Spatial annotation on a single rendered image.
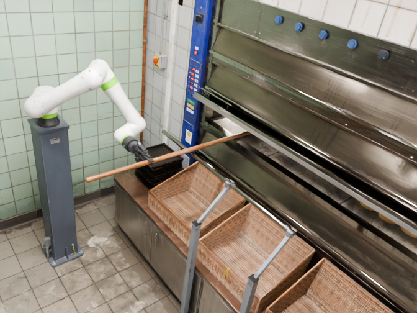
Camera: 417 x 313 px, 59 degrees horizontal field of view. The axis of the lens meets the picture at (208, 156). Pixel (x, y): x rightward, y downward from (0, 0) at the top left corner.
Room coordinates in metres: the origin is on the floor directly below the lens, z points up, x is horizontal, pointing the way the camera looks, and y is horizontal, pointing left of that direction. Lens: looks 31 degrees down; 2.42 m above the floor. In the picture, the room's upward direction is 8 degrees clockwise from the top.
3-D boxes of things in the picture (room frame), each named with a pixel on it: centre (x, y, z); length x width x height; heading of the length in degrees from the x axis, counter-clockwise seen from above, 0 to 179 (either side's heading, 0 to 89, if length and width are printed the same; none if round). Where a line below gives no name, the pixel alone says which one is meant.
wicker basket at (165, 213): (2.16, 0.04, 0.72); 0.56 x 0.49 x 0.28; 45
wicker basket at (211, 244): (1.72, -0.37, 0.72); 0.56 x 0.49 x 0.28; 45
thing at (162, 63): (2.98, 0.51, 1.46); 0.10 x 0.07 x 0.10; 43
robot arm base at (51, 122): (2.20, 1.13, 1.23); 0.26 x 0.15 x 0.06; 44
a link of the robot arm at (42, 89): (2.14, 1.09, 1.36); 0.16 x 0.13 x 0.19; 5
